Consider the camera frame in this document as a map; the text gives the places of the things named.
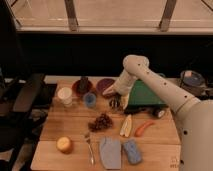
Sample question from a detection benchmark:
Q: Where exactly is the red bowl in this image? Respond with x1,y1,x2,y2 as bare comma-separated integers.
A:
72,80,93,98

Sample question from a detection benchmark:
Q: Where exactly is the black office chair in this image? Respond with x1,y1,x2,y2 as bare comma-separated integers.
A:
0,0,52,171

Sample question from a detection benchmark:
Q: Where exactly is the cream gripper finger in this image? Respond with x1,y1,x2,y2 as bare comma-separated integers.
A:
102,86,115,96
121,94,129,109

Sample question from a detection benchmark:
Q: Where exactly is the white plastic cup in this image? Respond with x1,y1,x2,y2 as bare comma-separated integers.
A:
57,87,72,107

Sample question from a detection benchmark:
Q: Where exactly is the green plastic bin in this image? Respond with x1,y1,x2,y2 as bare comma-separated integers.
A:
128,80,166,107

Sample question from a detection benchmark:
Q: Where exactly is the dark metal cup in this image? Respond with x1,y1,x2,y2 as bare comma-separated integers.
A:
78,76,89,93

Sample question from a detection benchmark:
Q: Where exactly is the blue sponge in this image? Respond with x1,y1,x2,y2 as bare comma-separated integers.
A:
123,139,142,165

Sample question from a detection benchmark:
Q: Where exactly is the small silver metal cup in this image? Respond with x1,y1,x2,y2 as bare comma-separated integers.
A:
109,98,121,109

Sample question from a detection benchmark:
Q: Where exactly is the grey bowl with blue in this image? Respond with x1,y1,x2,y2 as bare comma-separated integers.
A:
180,70,205,87

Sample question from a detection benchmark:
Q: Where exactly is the blue plastic cup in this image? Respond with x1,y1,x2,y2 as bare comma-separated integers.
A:
83,92,96,108

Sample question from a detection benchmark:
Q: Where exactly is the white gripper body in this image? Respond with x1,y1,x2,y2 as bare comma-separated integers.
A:
111,70,137,96

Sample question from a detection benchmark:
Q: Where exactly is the grey blue cloth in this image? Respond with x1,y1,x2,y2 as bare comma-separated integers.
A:
99,137,121,170

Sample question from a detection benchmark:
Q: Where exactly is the silver fork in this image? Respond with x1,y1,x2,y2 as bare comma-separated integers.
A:
84,132,95,165

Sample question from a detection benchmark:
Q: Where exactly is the yellow apple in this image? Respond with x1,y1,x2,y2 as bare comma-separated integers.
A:
56,136,73,154

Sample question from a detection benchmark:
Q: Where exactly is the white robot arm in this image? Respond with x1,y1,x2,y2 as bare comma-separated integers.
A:
103,55,213,171

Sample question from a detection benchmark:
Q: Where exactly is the yellow banana piece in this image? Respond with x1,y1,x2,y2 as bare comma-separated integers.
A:
120,115,132,137

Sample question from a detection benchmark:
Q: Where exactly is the purple bowl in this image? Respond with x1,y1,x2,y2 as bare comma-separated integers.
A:
96,78,115,96

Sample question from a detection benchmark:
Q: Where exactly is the purple grape bunch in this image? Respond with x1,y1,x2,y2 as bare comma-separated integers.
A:
88,113,113,132

